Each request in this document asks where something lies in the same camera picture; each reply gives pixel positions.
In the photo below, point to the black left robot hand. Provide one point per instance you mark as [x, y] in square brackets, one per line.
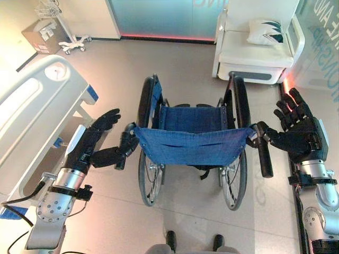
[102, 127]

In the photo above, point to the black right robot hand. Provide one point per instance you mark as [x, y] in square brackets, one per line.
[296, 127]

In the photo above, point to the blue fabric wheelchair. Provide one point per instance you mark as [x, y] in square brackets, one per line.
[194, 143]

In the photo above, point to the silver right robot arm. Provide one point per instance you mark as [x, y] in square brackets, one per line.
[317, 201]

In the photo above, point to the white hospital bed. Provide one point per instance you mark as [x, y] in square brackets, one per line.
[39, 119]

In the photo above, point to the white armchair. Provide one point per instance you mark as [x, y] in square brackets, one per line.
[258, 53]

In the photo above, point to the white pillow with teal leaves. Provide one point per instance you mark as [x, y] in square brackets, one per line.
[265, 31]

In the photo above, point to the white rolling basket stand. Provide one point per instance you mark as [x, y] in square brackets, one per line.
[63, 26]

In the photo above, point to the brown cardboard box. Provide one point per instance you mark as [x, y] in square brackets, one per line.
[42, 35]

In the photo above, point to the frosted glass partition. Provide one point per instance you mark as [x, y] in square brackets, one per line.
[165, 17]

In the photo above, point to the grey robot body with feet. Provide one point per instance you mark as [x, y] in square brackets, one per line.
[190, 243]

